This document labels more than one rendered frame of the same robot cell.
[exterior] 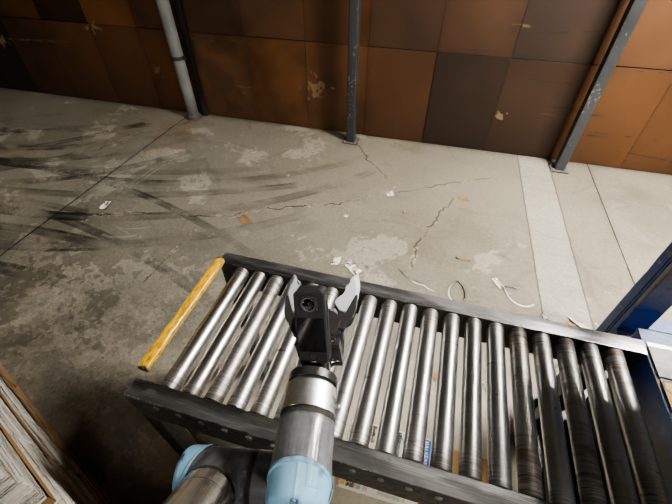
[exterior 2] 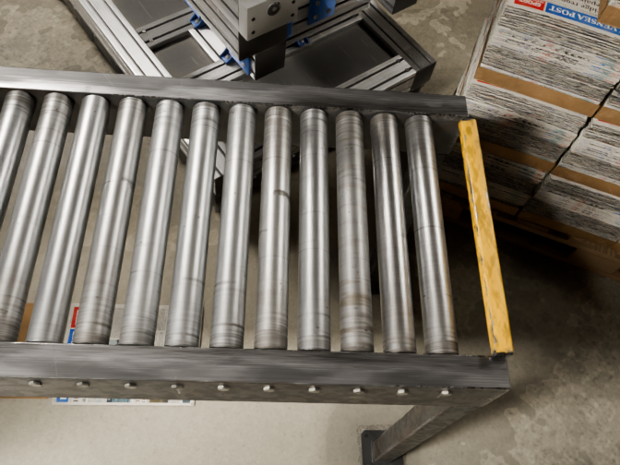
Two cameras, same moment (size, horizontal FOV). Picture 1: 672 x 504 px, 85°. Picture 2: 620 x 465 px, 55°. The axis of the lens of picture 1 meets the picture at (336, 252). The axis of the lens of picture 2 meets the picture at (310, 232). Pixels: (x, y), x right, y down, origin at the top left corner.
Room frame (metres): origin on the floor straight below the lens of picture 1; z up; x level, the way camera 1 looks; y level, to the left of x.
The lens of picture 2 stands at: (1.05, -0.01, 1.64)
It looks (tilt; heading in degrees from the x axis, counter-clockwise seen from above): 61 degrees down; 155
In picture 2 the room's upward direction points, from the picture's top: 11 degrees clockwise
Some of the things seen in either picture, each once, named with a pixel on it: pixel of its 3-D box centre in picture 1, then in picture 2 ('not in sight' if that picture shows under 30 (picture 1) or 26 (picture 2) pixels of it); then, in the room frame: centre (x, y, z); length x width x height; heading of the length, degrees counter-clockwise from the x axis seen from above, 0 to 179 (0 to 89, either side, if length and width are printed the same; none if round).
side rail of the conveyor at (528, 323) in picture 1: (408, 307); (50, 373); (0.75, -0.24, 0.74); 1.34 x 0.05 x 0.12; 74
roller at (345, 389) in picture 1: (353, 359); (155, 215); (0.54, -0.05, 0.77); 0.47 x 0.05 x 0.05; 164
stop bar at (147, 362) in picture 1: (186, 307); (483, 226); (0.70, 0.46, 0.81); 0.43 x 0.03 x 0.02; 164
